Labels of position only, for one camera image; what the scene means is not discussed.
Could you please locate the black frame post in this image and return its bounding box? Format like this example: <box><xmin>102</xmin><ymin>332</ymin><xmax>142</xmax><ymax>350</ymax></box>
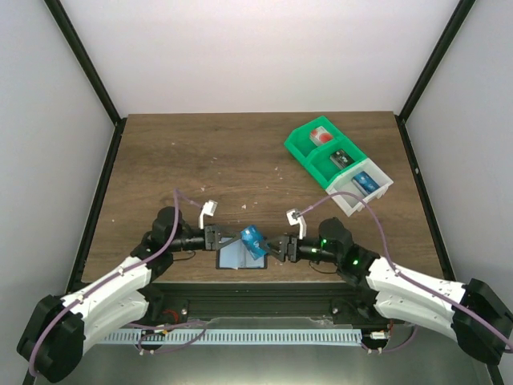
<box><xmin>398</xmin><ymin>0</ymin><xmax>478</xmax><ymax>121</ymax></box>
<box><xmin>42</xmin><ymin>0</ymin><xmax>123</xmax><ymax>125</ymax></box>

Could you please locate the right black frame post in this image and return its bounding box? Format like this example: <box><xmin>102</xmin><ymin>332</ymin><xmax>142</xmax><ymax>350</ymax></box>
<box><xmin>398</xmin><ymin>0</ymin><xmax>478</xmax><ymax>121</ymax></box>

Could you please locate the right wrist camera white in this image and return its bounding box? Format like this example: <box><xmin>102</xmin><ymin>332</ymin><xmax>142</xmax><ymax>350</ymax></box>
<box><xmin>286</xmin><ymin>209</ymin><xmax>307</xmax><ymax>239</ymax></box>

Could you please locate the black card holder wallet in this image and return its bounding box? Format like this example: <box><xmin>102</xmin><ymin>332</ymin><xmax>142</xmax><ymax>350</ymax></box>
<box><xmin>216</xmin><ymin>239</ymin><xmax>268</xmax><ymax>270</ymax></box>

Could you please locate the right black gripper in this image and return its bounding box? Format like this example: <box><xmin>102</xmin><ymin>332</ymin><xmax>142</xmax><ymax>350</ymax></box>
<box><xmin>260</xmin><ymin>233</ymin><xmax>340</xmax><ymax>264</ymax></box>

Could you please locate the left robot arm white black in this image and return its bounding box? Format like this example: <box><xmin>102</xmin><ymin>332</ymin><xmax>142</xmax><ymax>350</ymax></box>
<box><xmin>17</xmin><ymin>206</ymin><xmax>229</xmax><ymax>383</ymax></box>

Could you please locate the blue card in bin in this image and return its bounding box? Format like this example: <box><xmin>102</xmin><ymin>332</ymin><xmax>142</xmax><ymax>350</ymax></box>
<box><xmin>352</xmin><ymin>171</ymin><xmax>380</xmax><ymax>196</ymax></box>

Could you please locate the green white sorting bin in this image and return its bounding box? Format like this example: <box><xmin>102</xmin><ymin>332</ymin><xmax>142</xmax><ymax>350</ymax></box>
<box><xmin>284</xmin><ymin>115</ymin><xmax>394</xmax><ymax>216</ymax></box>

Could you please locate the red white card in bin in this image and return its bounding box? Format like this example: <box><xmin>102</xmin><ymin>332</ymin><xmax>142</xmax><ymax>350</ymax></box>
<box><xmin>309</xmin><ymin>126</ymin><xmax>333</xmax><ymax>147</ymax></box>

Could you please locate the left black frame post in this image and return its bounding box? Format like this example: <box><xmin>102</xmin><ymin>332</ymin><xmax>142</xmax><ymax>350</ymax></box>
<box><xmin>42</xmin><ymin>0</ymin><xmax>123</xmax><ymax>125</ymax></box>

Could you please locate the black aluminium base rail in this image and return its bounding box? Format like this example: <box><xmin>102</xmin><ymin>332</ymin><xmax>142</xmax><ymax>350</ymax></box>
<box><xmin>151</xmin><ymin>282</ymin><xmax>388</xmax><ymax>327</ymax></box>

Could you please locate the black card in bin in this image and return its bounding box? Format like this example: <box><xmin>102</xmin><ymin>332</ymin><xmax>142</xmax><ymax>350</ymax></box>
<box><xmin>329</xmin><ymin>149</ymin><xmax>354</xmax><ymax>169</ymax></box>

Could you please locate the light blue slotted cable duct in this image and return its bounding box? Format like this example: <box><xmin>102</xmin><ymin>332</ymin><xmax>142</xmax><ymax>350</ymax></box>
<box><xmin>101</xmin><ymin>329</ymin><xmax>362</xmax><ymax>347</ymax></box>

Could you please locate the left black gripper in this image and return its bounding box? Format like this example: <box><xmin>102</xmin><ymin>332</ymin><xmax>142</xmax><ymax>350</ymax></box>
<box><xmin>170</xmin><ymin>225</ymin><xmax>242</xmax><ymax>253</ymax></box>

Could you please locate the blue credit card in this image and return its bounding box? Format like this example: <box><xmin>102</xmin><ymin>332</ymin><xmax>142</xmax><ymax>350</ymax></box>
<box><xmin>240</xmin><ymin>225</ymin><xmax>268</xmax><ymax>260</ymax></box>

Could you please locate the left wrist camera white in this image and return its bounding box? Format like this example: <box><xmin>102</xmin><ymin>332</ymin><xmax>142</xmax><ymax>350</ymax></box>
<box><xmin>198</xmin><ymin>200</ymin><xmax>218</xmax><ymax>229</ymax></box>

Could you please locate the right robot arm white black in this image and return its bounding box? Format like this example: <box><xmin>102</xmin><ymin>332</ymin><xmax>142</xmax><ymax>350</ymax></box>
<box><xmin>249</xmin><ymin>217</ymin><xmax>512</xmax><ymax>365</ymax></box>

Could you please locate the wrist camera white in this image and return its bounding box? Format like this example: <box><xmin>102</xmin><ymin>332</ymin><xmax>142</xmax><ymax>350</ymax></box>
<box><xmin>198</xmin><ymin>200</ymin><xmax>218</xmax><ymax>229</ymax></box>
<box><xmin>286</xmin><ymin>209</ymin><xmax>307</xmax><ymax>239</ymax></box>

